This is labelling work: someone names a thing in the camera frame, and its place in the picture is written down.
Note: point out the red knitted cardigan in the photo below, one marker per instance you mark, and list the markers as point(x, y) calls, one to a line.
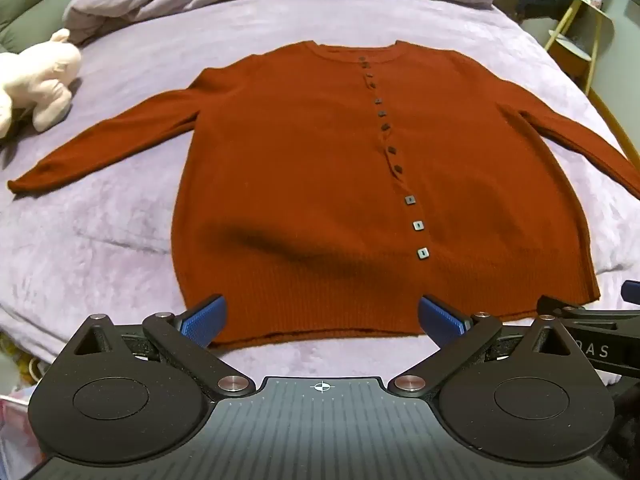
point(310, 170)

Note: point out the dark cloth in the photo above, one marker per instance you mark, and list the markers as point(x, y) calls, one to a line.
point(537, 1)

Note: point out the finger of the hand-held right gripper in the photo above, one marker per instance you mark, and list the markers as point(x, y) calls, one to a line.
point(585, 309)
point(632, 293)

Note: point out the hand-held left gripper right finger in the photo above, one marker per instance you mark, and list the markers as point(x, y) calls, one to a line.
point(441, 318)

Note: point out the yellow side table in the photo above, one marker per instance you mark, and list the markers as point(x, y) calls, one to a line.
point(575, 42)

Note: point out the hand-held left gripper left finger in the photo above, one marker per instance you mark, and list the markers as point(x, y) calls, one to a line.
point(204, 318)

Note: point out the colourful printed item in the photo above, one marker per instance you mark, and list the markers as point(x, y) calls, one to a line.
point(15, 400)

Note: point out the lilac bed sheet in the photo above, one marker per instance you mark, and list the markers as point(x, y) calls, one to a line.
point(115, 240)

